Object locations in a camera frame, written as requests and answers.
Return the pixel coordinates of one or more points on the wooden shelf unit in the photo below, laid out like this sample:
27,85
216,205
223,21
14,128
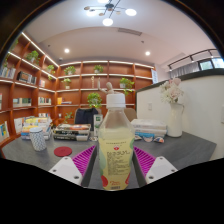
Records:
30,90

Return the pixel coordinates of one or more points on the tan chair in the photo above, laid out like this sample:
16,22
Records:
130,114

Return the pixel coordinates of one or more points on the white vase with flowers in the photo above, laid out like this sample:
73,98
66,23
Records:
175,121

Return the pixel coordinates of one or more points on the stack of white books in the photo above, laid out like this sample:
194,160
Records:
150,126

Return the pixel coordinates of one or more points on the recessed ceiling light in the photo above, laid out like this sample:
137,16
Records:
147,53
67,50

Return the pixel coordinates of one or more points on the white patterned mug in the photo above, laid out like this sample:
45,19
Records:
38,140

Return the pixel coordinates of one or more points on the branched ceiling lamp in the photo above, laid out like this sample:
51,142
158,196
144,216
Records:
107,21

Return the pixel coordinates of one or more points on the small white wall switch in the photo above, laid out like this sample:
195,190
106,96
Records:
149,106

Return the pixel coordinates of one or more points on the chair with dark jacket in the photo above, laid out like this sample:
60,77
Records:
85,116

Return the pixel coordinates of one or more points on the grey curtain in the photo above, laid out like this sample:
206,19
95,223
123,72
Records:
185,70

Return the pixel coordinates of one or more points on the flat round red coaster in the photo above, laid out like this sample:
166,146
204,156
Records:
63,151

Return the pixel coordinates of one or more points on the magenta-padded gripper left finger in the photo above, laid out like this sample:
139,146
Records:
65,170

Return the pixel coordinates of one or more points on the black ceiling track rail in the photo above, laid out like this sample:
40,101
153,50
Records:
191,56

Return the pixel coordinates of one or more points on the window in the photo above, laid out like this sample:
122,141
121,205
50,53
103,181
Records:
206,64

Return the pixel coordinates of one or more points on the ceiling air vent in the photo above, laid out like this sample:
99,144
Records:
130,31

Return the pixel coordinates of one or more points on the tall green white carton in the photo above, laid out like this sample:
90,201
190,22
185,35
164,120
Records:
97,123

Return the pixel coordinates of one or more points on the yellow drink bottle white cap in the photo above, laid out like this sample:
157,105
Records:
116,150

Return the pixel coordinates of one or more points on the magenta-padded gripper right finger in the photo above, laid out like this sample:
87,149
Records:
160,168

